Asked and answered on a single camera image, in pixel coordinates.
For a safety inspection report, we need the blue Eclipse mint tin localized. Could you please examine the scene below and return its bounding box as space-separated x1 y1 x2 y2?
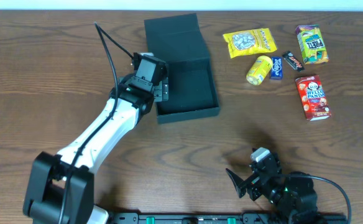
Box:
270 57 283 80

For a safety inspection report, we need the yellow snack pouch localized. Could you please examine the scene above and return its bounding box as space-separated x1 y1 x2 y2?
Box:
223 28 278 58

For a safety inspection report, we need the green Pretz box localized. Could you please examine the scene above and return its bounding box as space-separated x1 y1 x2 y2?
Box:
295 24 329 65

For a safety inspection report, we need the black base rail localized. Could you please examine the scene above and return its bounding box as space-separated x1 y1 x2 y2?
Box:
106 212 347 224

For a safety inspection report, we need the black gift box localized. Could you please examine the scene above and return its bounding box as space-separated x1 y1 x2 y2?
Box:
144 14 220 124

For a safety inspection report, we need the red Hello Panda box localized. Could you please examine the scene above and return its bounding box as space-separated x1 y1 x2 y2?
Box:
295 75 331 121

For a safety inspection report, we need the yellow candy canister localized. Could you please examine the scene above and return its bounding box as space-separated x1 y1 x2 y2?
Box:
246 55 273 85

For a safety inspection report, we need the black Mars candy bar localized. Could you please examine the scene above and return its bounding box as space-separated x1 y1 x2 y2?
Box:
282 51 305 72

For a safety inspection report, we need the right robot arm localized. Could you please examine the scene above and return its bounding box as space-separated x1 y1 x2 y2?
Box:
226 148 327 223

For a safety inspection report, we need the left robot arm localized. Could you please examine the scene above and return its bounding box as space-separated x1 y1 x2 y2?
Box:
22 53 168 223

